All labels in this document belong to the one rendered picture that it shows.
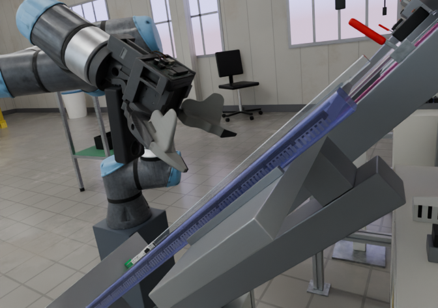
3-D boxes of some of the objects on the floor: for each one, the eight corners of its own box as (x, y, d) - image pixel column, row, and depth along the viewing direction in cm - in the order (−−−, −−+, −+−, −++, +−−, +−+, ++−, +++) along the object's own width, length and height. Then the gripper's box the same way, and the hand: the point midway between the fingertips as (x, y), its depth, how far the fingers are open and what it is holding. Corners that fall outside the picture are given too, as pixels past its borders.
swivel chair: (268, 112, 526) (263, 46, 498) (248, 123, 475) (241, 49, 446) (233, 112, 564) (227, 50, 535) (211, 122, 513) (203, 53, 484)
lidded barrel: (94, 114, 734) (88, 88, 718) (75, 119, 696) (69, 92, 680) (80, 114, 759) (74, 89, 743) (62, 118, 721) (55, 93, 706)
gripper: (56, 33, 36) (198, 132, 32) (160, 32, 53) (261, 97, 49) (43, 98, 40) (168, 193, 36) (143, 78, 57) (236, 141, 53)
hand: (214, 155), depth 44 cm, fingers open, 14 cm apart
